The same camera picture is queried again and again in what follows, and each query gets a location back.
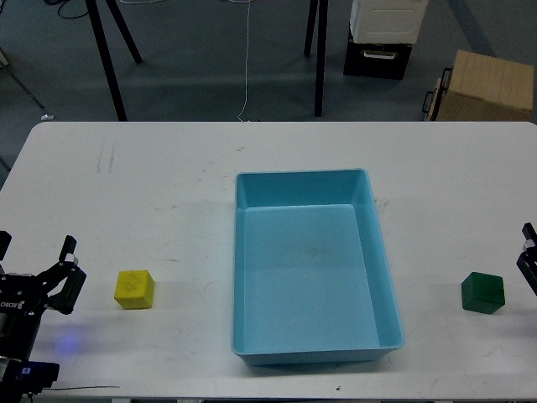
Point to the black table leg left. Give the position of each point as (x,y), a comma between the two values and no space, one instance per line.
(103,50)

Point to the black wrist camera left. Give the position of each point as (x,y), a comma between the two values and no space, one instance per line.
(22,377)

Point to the yellow cube block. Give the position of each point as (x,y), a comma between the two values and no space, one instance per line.
(134,289)

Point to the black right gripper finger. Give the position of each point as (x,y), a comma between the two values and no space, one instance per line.
(526,261)

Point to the light blue plastic bin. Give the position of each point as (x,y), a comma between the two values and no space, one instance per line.
(311,282)

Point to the black drawer box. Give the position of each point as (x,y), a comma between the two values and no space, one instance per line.
(386,61)

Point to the green cube block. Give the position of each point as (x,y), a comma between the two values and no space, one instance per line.
(483,293)

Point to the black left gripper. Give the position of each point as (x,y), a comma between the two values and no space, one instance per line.
(24,298)

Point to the black table leg right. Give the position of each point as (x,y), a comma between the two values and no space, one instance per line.
(317,23)

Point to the black table leg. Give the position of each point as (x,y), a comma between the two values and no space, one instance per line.
(103,50)
(317,23)

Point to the white storage box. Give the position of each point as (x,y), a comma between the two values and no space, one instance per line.
(387,22)

